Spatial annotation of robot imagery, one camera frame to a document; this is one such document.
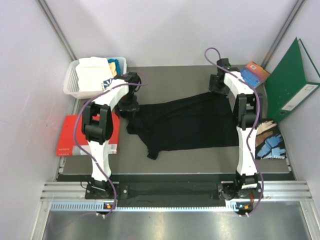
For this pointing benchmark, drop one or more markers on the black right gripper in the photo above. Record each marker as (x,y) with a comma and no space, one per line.
(213,88)

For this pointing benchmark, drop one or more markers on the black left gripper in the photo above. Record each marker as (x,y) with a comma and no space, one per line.
(133,107)

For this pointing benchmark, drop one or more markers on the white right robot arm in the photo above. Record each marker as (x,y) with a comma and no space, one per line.
(247,113)

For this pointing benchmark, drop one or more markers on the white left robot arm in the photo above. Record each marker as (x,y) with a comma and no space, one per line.
(97,123)

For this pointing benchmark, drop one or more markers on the blue orange book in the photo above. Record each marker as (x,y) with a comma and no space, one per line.
(254,75)

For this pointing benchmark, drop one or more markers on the blue t-shirt in basket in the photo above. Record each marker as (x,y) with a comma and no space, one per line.
(118,65)

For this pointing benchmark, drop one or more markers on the cream t-shirt in basket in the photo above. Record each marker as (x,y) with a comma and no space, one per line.
(113,68)

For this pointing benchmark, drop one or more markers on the white t-shirt with flower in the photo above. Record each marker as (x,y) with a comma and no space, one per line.
(92,72)

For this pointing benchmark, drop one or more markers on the white plastic laundry basket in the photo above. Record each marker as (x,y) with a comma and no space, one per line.
(70,85)

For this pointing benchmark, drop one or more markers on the green binder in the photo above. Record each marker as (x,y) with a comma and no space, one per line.
(292,81)

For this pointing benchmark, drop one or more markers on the folded black printed t-shirt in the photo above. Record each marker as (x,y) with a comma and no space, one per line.
(269,143)

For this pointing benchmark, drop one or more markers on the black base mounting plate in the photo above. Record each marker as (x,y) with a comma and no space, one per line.
(157,190)

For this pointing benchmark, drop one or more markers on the aluminium rail frame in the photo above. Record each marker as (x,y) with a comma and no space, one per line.
(286,212)

